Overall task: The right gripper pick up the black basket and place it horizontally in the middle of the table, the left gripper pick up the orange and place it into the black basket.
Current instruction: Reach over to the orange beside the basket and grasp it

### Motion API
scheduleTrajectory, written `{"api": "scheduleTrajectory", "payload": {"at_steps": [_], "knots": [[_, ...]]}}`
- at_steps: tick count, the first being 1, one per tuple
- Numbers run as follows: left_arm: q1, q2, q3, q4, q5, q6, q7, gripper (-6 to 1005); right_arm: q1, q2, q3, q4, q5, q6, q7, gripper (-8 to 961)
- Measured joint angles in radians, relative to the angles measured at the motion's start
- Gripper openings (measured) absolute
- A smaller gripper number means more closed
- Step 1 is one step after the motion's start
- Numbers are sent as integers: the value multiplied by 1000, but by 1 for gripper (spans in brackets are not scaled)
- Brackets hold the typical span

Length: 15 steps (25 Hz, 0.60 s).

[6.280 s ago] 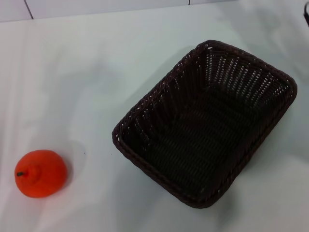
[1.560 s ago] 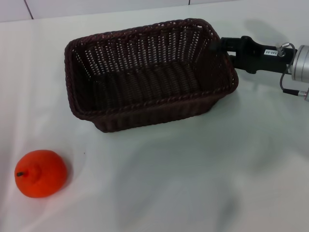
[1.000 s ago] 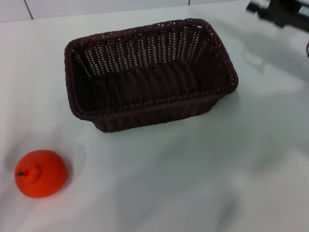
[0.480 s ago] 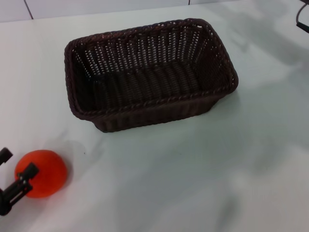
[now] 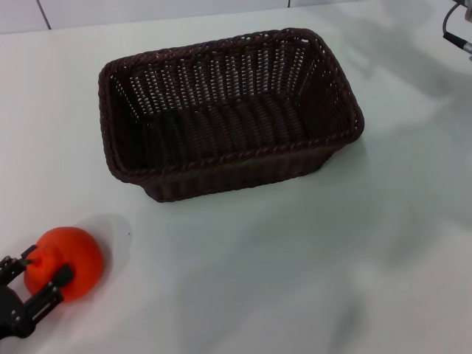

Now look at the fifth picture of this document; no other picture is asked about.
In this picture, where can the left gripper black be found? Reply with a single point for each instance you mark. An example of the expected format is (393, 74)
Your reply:
(9, 308)

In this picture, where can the orange toy fruit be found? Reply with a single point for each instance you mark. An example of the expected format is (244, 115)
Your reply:
(79, 254)

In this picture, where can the dark brown woven basket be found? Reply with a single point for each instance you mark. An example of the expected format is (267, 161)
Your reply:
(228, 121)

